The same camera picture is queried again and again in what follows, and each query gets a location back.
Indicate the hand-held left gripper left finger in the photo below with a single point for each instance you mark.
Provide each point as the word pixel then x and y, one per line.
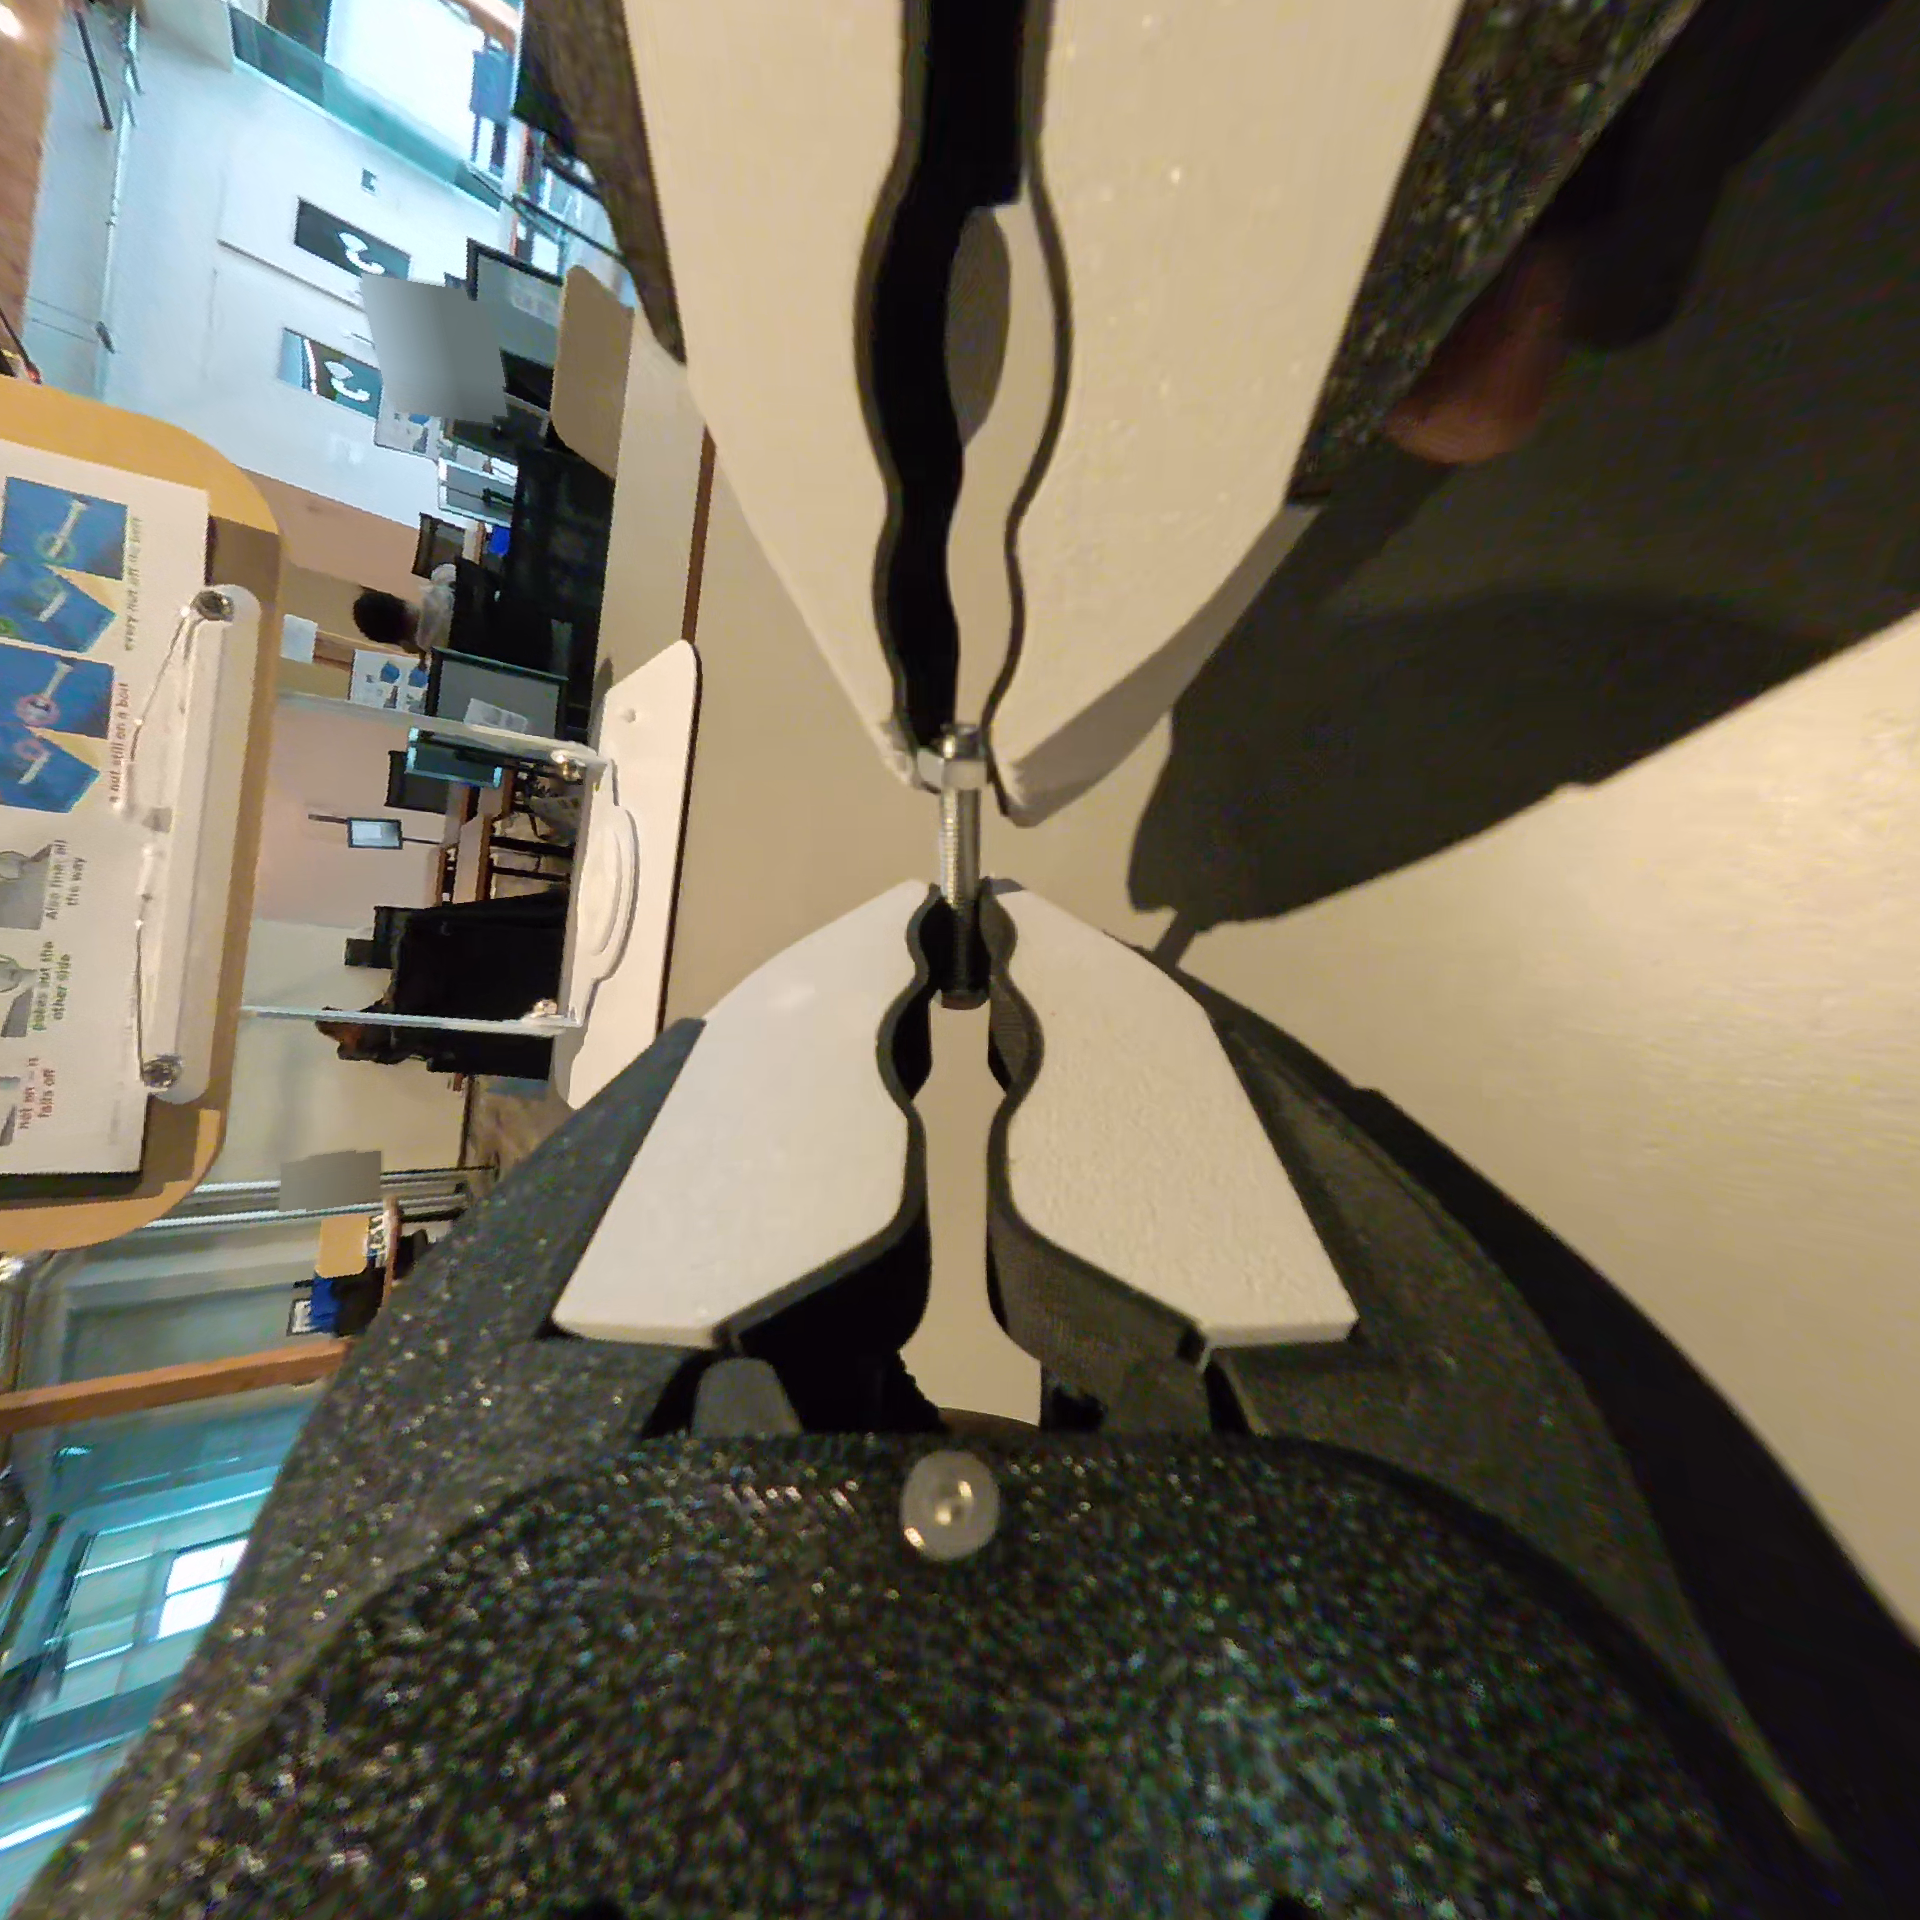
pixel 749 1156

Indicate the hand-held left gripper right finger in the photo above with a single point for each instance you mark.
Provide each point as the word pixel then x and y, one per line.
pixel 1156 1156

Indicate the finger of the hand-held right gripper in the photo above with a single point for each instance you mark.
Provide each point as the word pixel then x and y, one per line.
pixel 783 300
pixel 1201 300

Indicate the silver bolt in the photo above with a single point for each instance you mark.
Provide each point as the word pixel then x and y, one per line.
pixel 959 843

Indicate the person's right hand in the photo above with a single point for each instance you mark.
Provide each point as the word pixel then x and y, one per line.
pixel 1479 392

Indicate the grey rounded board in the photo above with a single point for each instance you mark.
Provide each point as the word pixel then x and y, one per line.
pixel 592 366

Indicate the black box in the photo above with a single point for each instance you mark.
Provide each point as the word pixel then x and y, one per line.
pixel 463 979

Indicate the white sign stand base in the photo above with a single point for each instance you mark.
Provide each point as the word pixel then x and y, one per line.
pixel 660 738

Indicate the glass balcony railing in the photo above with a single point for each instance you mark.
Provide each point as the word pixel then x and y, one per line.
pixel 375 94

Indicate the small display screen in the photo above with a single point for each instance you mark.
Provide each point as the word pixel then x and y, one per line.
pixel 375 835

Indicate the wooden sign board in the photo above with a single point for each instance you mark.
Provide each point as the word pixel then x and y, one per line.
pixel 250 512

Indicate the white mounting plate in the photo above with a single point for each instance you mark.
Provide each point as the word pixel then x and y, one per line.
pixel 216 843

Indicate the paper instruction sheet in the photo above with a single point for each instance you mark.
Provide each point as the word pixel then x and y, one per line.
pixel 82 931

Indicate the grid pane window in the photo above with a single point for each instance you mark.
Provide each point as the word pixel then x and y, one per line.
pixel 133 1636

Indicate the black wall sign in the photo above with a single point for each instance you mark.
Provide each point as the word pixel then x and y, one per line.
pixel 329 372
pixel 351 239

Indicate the metal rail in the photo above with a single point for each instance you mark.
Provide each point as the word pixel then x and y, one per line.
pixel 315 1197

